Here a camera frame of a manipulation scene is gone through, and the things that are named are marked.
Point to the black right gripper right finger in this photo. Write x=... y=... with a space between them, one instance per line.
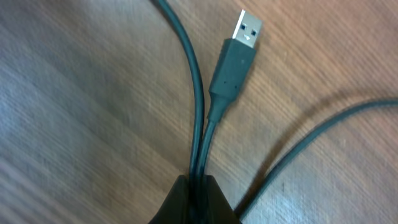
x=213 y=205

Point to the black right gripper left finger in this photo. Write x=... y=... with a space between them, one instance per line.
x=177 y=207

